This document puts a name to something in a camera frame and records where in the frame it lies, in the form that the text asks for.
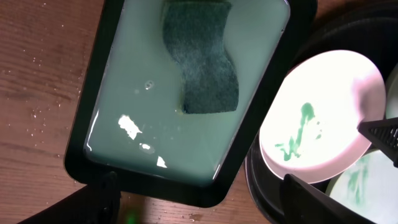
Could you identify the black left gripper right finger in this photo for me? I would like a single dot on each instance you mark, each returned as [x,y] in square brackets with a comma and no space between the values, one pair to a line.
[303,203]

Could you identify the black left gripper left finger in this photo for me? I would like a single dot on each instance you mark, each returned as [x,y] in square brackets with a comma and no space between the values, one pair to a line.
[96,203]

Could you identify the black rectangular soapy water tray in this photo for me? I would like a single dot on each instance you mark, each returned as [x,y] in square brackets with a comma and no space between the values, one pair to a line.
[129,119]

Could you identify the green scouring sponge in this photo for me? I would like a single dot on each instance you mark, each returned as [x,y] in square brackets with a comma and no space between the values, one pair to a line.
[193,34]

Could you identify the round black serving tray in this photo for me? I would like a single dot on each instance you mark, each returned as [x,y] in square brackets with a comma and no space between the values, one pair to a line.
[371,31]

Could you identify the white plate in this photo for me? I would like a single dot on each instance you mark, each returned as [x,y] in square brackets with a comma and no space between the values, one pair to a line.
[311,128]

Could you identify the mint plate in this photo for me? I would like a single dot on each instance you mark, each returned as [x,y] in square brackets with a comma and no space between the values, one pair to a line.
[368,187]
[392,94]

